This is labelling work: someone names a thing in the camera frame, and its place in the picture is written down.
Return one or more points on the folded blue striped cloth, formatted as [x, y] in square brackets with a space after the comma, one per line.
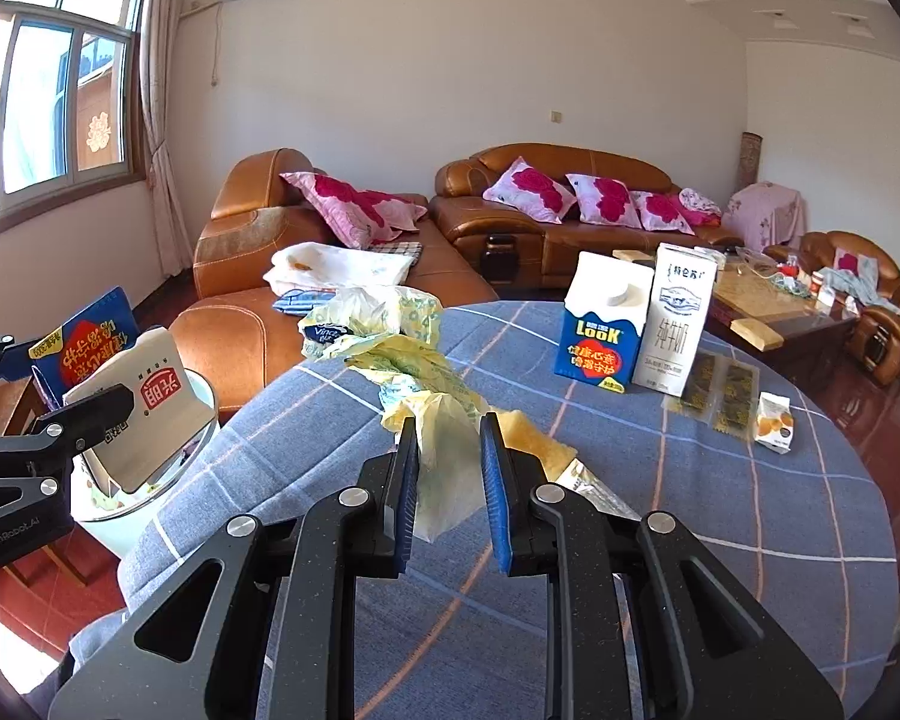
[298, 302]

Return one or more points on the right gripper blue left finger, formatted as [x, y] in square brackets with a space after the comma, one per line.
[259, 621]

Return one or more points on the blue look carton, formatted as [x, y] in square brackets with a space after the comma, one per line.
[100, 346]
[604, 317]

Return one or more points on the pink floral pillow on chaise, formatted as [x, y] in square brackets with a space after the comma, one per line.
[358, 218]

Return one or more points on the brown leather long sofa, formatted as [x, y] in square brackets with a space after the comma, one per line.
[520, 255]

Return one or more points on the pink covered side stand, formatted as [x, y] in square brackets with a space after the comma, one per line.
[766, 214]

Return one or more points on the pink floral pillow right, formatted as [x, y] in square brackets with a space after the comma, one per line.
[660, 213]

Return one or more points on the pale yellow green wrapper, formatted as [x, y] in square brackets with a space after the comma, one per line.
[416, 381]

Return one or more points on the light green trash bin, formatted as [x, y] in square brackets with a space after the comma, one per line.
[115, 509]

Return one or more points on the small white snack packet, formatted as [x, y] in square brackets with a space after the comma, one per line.
[773, 424]

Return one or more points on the beige curtain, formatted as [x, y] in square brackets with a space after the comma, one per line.
[159, 20]

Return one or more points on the pink floral pillow middle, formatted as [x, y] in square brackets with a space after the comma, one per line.
[603, 201]

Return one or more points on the pink floral pillow left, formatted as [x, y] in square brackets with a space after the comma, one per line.
[531, 192]

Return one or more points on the white tall milk carton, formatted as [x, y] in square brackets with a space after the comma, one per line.
[679, 301]

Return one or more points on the clear plastic bag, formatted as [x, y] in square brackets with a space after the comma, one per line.
[352, 319]

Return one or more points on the clear dark snack sachets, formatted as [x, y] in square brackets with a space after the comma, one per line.
[720, 391]

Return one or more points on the wooden coffee table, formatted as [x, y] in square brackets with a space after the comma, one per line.
[793, 335]

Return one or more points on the blue plaid tablecloth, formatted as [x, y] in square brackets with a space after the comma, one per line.
[807, 531]

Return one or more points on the window with frame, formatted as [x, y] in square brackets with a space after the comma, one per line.
[70, 116]

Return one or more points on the standing blue LOOK carton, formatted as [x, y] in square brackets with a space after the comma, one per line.
[604, 317]

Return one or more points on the folded white cloth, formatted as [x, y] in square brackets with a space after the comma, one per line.
[330, 266]

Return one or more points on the brown leather armchair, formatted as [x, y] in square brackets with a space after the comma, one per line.
[856, 268]

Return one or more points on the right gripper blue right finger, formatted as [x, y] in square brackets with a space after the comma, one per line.
[643, 620]

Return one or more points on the brown leather chaise sofa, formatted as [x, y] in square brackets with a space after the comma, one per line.
[233, 335]

